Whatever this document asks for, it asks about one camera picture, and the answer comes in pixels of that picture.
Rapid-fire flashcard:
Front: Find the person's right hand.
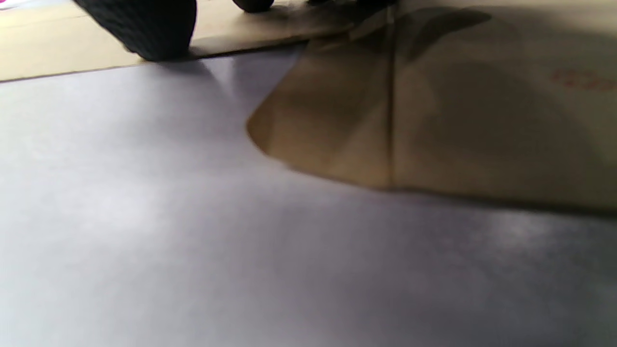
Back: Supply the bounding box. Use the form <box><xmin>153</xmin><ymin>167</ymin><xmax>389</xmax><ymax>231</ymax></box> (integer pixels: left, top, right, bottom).
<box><xmin>72</xmin><ymin>0</ymin><xmax>275</xmax><ymax>62</ymax></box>

